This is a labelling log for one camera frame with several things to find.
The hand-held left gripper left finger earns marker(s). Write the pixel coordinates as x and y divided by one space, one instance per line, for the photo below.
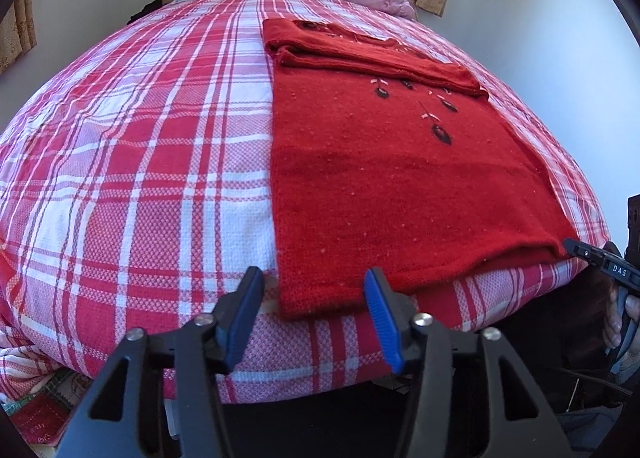
245 308

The red printed quilt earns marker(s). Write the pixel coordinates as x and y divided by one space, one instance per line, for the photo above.
40 418

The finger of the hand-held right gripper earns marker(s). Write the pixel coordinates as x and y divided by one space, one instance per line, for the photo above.
585 252

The bed with red plaid sheet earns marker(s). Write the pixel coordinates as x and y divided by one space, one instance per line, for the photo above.
125 138

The person's right hand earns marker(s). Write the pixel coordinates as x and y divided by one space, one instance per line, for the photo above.
611 323

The red knitted sweater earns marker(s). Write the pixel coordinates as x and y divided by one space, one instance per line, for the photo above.
400 178

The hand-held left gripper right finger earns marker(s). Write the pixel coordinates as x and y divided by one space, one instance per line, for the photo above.
382 318

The black cloth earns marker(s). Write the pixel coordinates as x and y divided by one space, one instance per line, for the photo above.
145 9

